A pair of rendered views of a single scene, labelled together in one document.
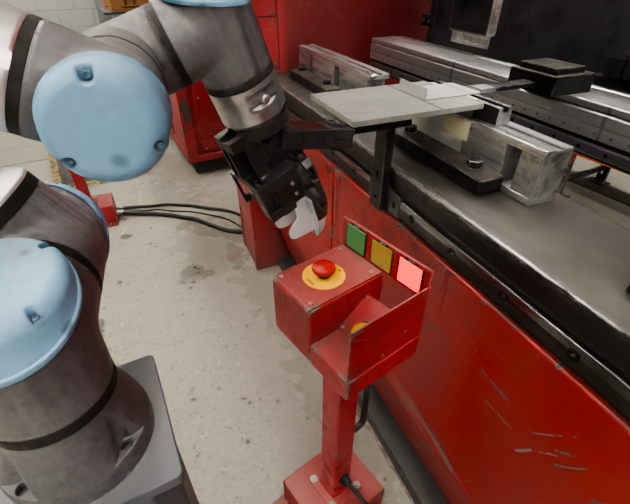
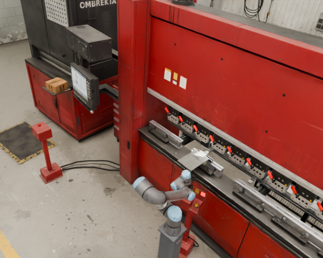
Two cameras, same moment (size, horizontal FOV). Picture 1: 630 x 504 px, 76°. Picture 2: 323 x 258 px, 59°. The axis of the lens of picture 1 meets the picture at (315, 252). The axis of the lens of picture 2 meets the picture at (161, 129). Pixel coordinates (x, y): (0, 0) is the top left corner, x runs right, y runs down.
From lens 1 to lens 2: 2.19 m
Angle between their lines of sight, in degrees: 18
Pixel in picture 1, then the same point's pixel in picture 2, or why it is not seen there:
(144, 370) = not seen: hidden behind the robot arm
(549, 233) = (222, 183)
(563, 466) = (228, 218)
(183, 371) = (126, 224)
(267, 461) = not seen: hidden behind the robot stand
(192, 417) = (137, 236)
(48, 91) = (190, 197)
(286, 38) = (144, 119)
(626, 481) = (235, 217)
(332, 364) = (194, 211)
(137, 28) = (182, 181)
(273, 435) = not seen: hidden behind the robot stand
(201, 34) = (187, 180)
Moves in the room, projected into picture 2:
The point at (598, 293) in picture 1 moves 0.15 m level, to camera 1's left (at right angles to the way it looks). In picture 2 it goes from (229, 194) to (215, 197)
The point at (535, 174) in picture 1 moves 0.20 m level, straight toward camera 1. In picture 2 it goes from (219, 173) to (218, 188)
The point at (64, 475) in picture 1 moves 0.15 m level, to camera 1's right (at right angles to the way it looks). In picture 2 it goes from (178, 230) to (195, 226)
